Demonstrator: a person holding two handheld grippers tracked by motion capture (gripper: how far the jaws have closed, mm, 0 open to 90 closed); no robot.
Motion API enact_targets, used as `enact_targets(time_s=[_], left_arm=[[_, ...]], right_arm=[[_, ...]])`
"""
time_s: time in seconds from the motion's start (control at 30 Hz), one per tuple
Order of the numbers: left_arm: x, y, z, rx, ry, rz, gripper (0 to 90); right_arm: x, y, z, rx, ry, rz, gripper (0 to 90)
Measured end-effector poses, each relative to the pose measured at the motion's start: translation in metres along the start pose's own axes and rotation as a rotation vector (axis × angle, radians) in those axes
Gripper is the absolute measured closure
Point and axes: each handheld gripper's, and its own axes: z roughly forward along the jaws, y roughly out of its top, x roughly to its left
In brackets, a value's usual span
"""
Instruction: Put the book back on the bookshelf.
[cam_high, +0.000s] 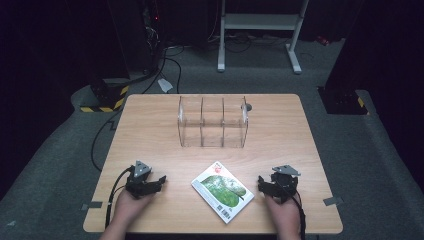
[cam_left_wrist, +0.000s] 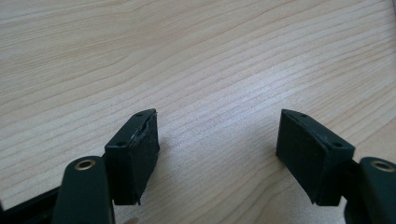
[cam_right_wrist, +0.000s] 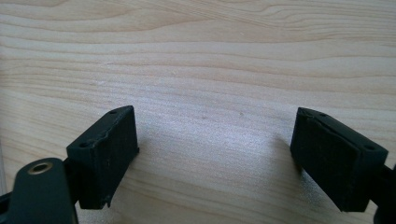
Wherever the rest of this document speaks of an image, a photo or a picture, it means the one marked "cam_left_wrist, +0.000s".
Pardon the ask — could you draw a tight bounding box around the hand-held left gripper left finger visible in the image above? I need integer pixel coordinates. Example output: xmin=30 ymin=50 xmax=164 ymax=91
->
xmin=104 ymin=108 xmax=161 ymax=206

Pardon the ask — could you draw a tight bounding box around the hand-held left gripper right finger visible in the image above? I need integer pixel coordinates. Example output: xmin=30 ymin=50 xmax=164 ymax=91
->
xmin=276 ymin=108 xmax=356 ymax=207

